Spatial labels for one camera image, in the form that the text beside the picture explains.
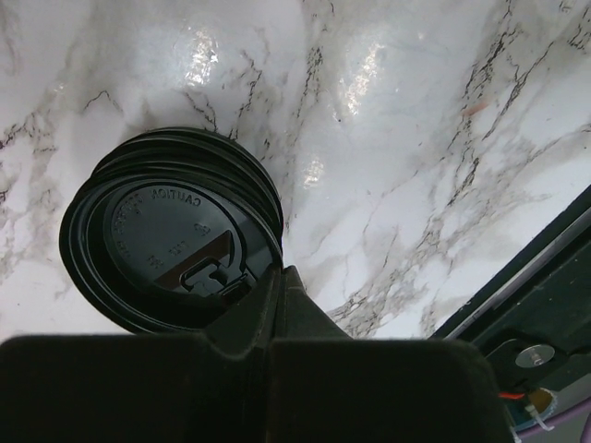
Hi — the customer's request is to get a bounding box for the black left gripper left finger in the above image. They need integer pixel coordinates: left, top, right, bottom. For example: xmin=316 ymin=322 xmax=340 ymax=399
xmin=203 ymin=267 xmax=283 ymax=360

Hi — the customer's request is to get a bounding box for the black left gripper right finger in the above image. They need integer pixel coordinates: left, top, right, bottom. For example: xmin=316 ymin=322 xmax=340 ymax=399
xmin=274 ymin=266 xmax=351 ymax=340

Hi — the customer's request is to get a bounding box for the black plastic cup lid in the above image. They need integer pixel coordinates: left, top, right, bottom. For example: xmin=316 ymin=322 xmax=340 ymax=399
xmin=59 ymin=177 xmax=283 ymax=332

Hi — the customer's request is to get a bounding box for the stack of black cup lids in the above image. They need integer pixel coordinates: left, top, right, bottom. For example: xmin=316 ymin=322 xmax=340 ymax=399
xmin=88 ymin=126 xmax=283 ymax=241

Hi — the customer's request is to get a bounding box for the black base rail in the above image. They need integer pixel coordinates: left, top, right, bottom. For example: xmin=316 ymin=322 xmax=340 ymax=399
xmin=434 ymin=189 xmax=590 ymax=442

